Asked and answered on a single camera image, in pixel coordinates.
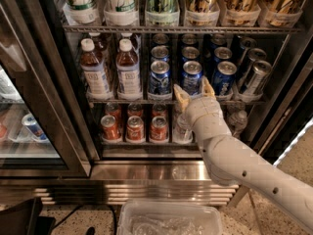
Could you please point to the white green tall can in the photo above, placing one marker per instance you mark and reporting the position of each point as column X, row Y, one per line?
column 82, row 11
column 121, row 12

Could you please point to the tea bottle front left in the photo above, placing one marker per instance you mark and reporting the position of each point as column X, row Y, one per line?
column 93, row 64

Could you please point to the silver diet pepsi can front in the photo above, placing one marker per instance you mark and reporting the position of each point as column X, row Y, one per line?
column 256, row 78

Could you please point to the tea bottle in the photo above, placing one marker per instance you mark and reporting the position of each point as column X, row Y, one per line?
column 128, row 68
column 93, row 64

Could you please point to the gold tall can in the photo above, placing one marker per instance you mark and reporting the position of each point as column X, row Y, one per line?
column 201, row 12
column 279, row 13
column 239, row 4

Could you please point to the gold tall can middle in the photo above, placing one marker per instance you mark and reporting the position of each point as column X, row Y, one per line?
column 239, row 4

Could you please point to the white green tall can left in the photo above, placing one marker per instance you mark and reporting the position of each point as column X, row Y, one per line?
column 82, row 11

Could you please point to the left fridge glass door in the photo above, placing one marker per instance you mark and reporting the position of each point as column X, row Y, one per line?
column 36, row 57

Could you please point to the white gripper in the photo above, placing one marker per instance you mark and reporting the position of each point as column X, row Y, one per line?
column 204, row 110

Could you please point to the clear plastic bin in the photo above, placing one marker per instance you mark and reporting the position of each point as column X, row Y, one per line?
column 143, row 217

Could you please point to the silver diet pepsi can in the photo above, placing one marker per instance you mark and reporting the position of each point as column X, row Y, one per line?
column 256, row 78
column 253, row 55

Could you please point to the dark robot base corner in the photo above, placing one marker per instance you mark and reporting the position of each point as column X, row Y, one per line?
column 25, row 219

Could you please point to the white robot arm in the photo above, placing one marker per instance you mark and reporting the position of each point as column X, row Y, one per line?
column 230, row 161

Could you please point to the tea bottle front right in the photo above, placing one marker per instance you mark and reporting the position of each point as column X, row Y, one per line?
column 128, row 68

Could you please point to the red soda can front middle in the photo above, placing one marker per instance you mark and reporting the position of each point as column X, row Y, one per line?
column 135, row 129

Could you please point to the blue can left fridge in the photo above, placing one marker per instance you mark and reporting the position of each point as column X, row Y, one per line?
column 31, row 124

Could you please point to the gold tall can right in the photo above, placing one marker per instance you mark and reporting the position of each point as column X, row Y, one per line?
column 279, row 13

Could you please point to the red soda can front left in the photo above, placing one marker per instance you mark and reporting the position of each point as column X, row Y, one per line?
column 110, row 127

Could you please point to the red soda can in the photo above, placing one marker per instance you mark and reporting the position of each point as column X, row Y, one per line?
column 135, row 129
column 110, row 127
column 159, row 128

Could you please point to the blue pepsi can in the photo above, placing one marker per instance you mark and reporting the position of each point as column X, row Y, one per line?
column 223, row 78
column 160, row 53
column 159, row 80
column 190, row 54
column 191, row 77
column 222, row 54

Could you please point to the gold tall can left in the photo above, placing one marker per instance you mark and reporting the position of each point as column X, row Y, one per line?
column 201, row 12

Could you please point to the clear water bottle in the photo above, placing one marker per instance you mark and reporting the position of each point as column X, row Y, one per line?
column 237, row 122
column 182, row 134

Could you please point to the clear water bottle left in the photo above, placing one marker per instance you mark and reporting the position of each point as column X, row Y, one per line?
column 182, row 134

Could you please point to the red soda can front right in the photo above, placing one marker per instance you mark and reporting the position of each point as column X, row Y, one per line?
column 159, row 128

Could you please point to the white green tall can right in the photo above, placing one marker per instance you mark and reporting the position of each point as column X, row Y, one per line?
column 121, row 12

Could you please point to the clear water bottle right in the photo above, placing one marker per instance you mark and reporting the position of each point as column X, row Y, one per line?
column 237, row 122

